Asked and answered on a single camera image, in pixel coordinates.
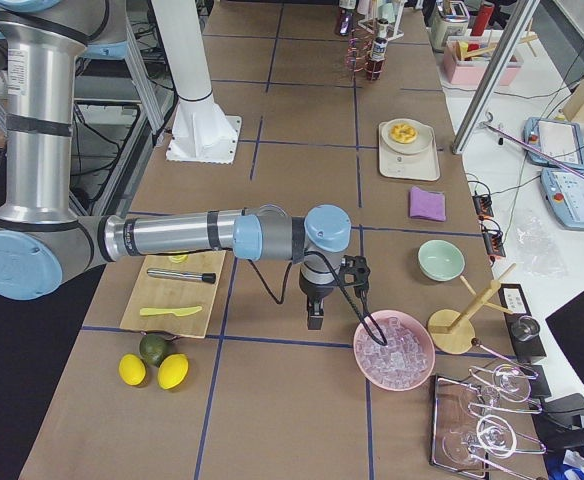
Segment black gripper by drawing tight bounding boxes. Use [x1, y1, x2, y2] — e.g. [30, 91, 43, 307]
[299, 258, 336, 330]

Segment tea bottle white cap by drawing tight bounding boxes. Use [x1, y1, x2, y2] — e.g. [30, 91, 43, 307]
[334, 0, 357, 37]

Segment mirrored glass tray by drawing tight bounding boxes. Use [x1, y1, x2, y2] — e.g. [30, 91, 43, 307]
[429, 375, 489, 479]

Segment clear ice cubes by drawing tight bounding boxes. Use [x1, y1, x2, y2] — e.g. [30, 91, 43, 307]
[359, 315, 429, 387]

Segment pink bowl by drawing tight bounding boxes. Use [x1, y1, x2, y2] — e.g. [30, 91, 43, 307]
[353, 309, 436, 392]

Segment steel knife sharpener rod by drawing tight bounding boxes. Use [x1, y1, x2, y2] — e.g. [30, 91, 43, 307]
[146, 268, 217, 284]

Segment green ceramic bowl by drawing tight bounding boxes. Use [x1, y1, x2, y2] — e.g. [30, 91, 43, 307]
[417, 239, 465, 282]

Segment yellow plastic knife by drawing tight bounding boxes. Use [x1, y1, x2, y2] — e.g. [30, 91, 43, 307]
[139, 306, 203, 317]

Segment wooden cup stand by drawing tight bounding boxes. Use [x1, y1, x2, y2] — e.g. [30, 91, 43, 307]
[427, 263, 516, 354]

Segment lemon slice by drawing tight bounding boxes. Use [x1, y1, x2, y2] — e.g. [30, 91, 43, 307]
[168, 253, 188, 264]

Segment purple folded cloth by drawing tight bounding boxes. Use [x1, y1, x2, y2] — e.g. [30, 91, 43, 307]
[408, 186, 447, 222]

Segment right yellow lemon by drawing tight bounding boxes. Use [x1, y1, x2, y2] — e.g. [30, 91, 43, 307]
[158, 354, 189, 390]

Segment yellow lemon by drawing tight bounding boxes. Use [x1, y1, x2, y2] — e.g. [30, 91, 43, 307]
[158, 354, 189, 390]
[118, 354, 146, 386]

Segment bamboo cutting board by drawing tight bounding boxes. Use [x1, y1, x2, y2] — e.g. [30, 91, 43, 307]
[120, 251, 225, 338]

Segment green avocado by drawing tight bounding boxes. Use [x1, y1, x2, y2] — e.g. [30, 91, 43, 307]
[139, 334, 169, 367]

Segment cream round plate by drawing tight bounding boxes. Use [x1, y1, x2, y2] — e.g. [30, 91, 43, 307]
[380, 119, 434, 155]

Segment glazed donut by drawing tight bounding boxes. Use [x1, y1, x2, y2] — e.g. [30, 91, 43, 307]
[389, 122, 418, 144]

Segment left yellow lemon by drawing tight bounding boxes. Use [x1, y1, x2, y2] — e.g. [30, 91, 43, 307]
[118, 354, 146, 386]

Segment upper wine glass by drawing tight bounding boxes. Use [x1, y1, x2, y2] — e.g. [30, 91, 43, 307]
[469, 363, 543, 415]

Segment wine glass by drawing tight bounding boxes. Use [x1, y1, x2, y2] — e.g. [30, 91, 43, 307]
[469, 363, 543, 415]
[464, 414, 547, 459]

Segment black scale with cup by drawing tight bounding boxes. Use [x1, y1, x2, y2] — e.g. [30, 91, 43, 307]
[498, 283, 546, 363]

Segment lower wine glass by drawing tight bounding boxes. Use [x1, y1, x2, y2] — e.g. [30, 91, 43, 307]
[464, 414, 547, 459]

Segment clear plastic bag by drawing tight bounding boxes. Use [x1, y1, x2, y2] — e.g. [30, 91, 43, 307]
[514, 209, 568, 278]

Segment lower teach pendant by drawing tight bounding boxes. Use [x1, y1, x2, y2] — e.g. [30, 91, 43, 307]
[540, 168, 584, 231]

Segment teach pendant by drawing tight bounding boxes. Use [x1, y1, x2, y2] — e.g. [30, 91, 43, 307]
[540, 168, 584, 231]
[523, 117, 584, 170]

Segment pink storage box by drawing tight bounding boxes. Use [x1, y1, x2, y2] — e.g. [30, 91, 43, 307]
[443, 37, 523, 86]

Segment upper teach pendant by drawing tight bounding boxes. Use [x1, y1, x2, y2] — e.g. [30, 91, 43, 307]
[523, 117, 584, 170]

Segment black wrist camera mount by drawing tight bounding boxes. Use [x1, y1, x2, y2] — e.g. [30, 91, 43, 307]
[339, 255, 371, 300]

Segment black camera cable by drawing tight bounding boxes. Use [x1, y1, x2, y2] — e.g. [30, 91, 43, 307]
[246, 249, 391, 347]

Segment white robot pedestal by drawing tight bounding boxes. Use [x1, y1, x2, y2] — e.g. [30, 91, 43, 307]
[152, 0, 242, 164]

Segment copper wire bottle rack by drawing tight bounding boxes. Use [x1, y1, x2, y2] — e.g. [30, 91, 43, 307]
[345, 28, 375, 81]

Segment aluminium frame post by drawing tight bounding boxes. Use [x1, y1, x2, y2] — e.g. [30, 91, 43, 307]
[451, 0, 540, 154]

